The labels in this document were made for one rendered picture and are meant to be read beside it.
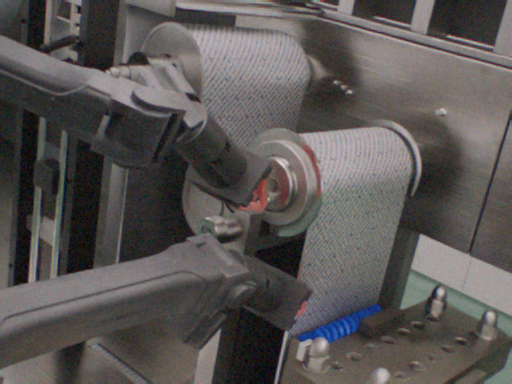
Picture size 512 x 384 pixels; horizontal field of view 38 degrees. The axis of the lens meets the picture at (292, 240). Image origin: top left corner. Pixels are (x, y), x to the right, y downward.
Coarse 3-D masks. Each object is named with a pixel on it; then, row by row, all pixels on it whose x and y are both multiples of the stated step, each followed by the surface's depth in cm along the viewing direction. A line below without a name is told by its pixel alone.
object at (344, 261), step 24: (360, 216) 109; (384, 216) 115; (312, 240) 102; (336, 240) 107; (360, 240) 112; (384, 240) 118; (312, 264) 104; (336, 264) 109; (360, 264) 115; (384, 264) 121; (336, 288) 112; (360, 288) 118; (312, 312) 109; (336, 312) 115; (288, 336) 107
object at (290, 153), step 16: (272, 144) 100; (288, 144) 99; (288, 160) 99; (304, 160) 98; (304, 176) 98; (304, 192) 98; (288, 208) 101; (304, 208) 99; (272, 224) 103; (288, 224) 101
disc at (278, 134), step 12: (264, 132) 102; (276, 132) 101; (288, 132) 99; (252, 144) 104; (300, 144) 99; (312, 156) 98; (312, 168) 98; (312, 180) 98; (312, 192) 99; (312, 204) 99; (312, 216) 99; (264, 228) 105; (276, 228) 104; (288, 228) 102; (300, 228) 101
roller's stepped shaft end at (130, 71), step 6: (114, 66) 105; (120, 66) 105; (126, 66) 106; (132, 66) 106; (138, 66) 107; (108, 72) 104; (114, 72) 104; (120, 72) 105; (126, 72) 105; (132, 72) 106; (138, 72) 107; (126, 78) 106; (132, 78) 106
